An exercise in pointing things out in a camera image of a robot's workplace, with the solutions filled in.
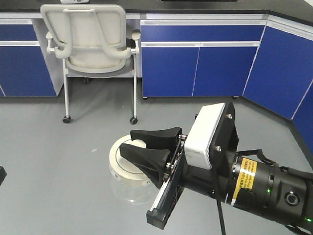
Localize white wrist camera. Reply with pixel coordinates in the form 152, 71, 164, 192
184, 102, 238, 170

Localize blue lab cabinets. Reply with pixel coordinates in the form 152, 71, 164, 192
0, 13, 313, 148

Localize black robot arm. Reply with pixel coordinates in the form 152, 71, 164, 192
119, 118, 313, 235

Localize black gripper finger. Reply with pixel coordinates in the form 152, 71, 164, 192
0, 166, 7, 185

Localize white office chair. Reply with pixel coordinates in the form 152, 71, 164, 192
40, 4, 141, 124

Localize black camera cable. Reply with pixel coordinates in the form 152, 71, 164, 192
210, 166, 227, 235

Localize glass jar with beige lid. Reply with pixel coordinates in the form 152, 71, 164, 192
109, 135, 155, 205

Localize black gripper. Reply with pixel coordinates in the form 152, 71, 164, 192
119, 115, 239, 231

